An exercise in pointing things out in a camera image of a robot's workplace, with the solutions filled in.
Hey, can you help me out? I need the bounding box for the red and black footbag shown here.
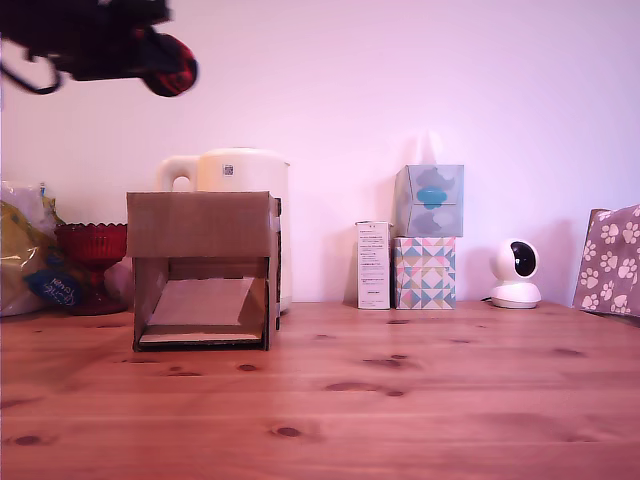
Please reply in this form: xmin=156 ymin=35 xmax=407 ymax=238
xmin=141 ymin=30 xmax=200 ymax=99

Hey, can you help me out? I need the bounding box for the cardboard dice tower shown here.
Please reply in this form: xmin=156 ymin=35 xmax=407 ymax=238
xmin=125 ymin=190 xmax=284 ymax=353

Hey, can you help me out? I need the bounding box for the cream electric kettle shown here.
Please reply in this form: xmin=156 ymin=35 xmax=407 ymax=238
xmin=155 ymin=146 xmax=294 ymax=317

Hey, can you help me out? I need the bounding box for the red glass goblet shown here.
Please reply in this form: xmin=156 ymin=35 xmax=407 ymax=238
xmin=53 ymin=221 xmax=130 ymax=317

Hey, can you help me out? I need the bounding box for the yellow paper towel pack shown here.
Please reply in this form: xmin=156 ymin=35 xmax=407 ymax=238
xmin=0 ymin=180 xmax=84 ymax=319

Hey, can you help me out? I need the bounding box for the narrow white printed box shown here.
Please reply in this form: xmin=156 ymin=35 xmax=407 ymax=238
xmin=354 ymin=220 xmax=393 ymax=311

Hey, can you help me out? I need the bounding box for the grey tissue box blue cloud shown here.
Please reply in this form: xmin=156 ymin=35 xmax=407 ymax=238
xmin=392 ymin=163 xmax=466 ymax=240

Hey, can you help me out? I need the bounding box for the geometric patterned tissue box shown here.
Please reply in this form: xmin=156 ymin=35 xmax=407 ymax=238
xmin=391 ymin=235 xmax=458 ymax=311

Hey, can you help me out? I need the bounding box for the paw print bag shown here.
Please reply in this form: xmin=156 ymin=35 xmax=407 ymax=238
xmin=570 ymin=203 xmax=640 ymax=320

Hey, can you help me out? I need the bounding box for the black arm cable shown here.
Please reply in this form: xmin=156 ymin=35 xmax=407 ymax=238
xmin=0 ymin=60 xmax=65 ymax=97

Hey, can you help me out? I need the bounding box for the small white round camera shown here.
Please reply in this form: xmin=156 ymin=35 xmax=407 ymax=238
xmin=487 ymin=236 xmax=543 ymax=310

